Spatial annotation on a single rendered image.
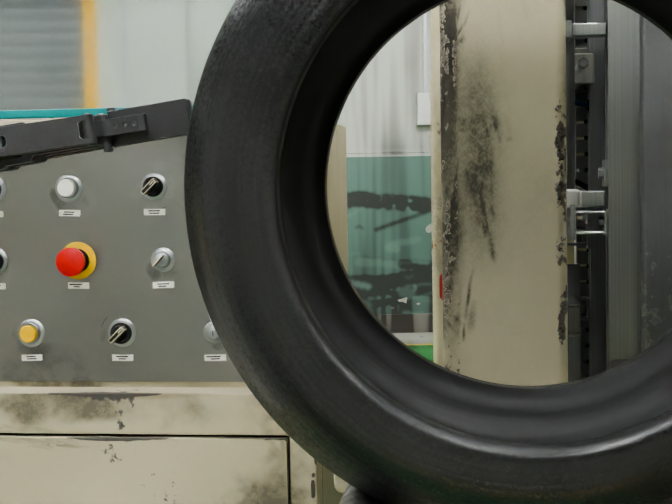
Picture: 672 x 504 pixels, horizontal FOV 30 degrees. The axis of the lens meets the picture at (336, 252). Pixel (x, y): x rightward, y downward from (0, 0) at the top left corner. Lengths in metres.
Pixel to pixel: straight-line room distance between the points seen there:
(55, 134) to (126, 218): 0.69
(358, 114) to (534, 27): 8.72
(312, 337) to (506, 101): 0.45
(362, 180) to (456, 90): 8.63
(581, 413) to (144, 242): 0.75
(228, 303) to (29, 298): 0.85
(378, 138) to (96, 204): 8.32
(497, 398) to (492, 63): 0.34
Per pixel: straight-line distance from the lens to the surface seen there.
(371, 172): 9.93
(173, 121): 1.07
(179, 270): 1.72
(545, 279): 1.31
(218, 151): 0.95
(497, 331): 1.31
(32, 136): 1.06
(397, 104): 10.04
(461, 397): 1.21
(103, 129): 1.07
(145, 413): 1.71
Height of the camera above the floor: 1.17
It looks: 3 degrees down
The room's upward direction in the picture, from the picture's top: 1 degrees counter-clockwise
